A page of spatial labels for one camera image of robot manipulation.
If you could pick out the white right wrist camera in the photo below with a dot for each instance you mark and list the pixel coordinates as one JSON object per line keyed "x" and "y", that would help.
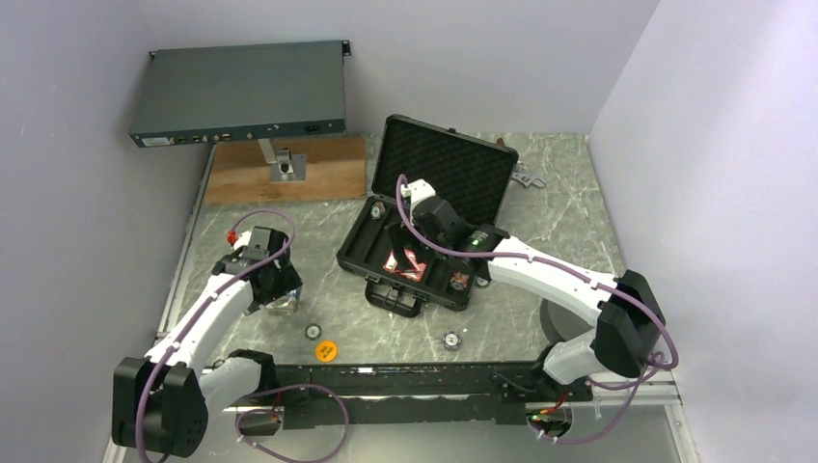
{"x": 422, "y": 190}

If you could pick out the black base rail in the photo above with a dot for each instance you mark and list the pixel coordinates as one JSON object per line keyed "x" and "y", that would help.
{"x": 500, "y": 392}

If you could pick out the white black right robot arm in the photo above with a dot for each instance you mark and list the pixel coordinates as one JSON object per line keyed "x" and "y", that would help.
{"x": 626, "y": 332}

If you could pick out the green poker chip on table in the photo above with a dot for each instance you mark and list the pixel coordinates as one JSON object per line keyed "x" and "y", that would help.
{"x": 313, "y": 332}

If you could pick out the black foam-lined poker case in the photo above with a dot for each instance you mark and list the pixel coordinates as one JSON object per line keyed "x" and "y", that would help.
{"x": 471, "y": 174}

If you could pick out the grey foam roll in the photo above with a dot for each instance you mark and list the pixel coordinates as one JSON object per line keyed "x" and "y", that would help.
{"x": 559, "y": 324}

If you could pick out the row of poker chips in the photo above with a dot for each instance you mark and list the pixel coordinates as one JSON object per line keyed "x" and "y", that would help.
{"x": 460, "y": 282}

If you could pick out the grey rack network switch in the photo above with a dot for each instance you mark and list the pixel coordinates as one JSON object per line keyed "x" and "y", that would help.
{"x": 241, "y": 92}

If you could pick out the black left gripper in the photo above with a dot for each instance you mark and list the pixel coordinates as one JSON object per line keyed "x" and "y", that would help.
{"x": 286, "y": 281}

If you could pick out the blue playing card deck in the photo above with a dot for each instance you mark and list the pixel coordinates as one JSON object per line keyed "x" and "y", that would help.
{"x": 286, "y": 304}

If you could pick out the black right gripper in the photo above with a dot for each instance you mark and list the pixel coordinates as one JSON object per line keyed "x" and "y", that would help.
{"x": 401, "y": 235}

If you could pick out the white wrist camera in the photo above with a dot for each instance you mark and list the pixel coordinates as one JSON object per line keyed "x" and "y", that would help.
{"x": 422, "y": 190}
{"x": 251, "y": 247}

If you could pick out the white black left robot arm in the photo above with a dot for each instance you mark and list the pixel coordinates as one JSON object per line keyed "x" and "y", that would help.
{"x": 162, "y": 401}

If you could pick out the metal stand bracket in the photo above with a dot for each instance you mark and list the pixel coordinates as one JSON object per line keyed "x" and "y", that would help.
{"x": 284, "y": 165}

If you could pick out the adjustable metal wrench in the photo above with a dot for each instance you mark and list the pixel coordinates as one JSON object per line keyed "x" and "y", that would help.
{"x": 521, "y": 176}

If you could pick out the red playing card deck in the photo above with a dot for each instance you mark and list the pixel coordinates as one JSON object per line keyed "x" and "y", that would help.
{"x": 410, "y": 268}

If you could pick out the orange round sticker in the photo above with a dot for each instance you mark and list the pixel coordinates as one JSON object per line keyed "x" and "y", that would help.
{"x": 326, "y": 351}

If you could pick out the wooden board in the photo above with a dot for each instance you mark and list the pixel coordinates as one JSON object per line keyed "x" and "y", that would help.
{"x": 336, "y": 170}

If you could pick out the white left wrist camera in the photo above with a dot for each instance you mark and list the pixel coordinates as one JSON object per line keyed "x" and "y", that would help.
{"x": 251, "y": 247}

